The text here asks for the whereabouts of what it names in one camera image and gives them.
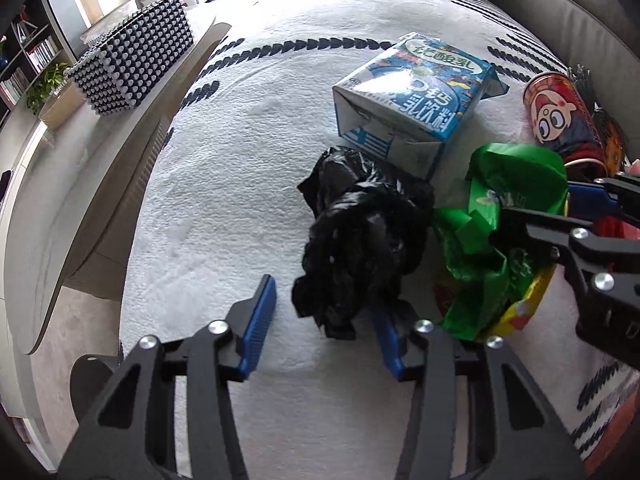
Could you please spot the red cartoon drink can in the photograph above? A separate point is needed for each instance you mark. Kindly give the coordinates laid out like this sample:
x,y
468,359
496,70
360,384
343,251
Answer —
x,y
555,110

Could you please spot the wall bookshelf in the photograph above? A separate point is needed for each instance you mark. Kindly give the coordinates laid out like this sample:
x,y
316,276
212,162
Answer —
x,y
30,55

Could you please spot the black plastic bag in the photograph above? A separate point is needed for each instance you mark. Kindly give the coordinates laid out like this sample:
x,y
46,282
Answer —
x,y
360,230

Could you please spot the grey leather sofa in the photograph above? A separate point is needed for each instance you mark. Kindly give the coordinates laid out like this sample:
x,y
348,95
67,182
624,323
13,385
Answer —
x,y
575,15

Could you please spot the blue milk drink carton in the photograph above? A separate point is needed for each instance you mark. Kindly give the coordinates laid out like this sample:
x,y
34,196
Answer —
x,y
425,90

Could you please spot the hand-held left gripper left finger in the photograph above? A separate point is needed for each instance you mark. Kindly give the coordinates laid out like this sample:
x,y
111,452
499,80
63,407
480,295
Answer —
x,y
257,325

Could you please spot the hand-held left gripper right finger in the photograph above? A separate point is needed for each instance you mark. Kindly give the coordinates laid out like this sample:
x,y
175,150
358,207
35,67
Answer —
x,y
389,342

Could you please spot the potted green houseplant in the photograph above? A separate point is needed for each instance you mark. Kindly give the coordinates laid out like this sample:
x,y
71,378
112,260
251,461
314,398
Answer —
x,y
45,87

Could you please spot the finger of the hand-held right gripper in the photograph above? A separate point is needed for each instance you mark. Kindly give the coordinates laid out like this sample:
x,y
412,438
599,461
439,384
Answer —
x,y
540,227
585,202

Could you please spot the cardboard box on bench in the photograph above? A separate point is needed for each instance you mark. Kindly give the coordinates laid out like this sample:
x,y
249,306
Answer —
x,y
62,107

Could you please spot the oval marble coffee table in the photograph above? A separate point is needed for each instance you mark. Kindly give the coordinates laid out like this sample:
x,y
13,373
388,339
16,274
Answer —
x,y
100,160

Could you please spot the black white studded box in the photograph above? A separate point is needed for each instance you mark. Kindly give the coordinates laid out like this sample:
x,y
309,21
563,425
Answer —
x,y
135,55

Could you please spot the green snack bag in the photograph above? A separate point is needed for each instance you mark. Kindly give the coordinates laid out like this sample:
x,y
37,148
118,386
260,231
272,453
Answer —
x,y
520,170

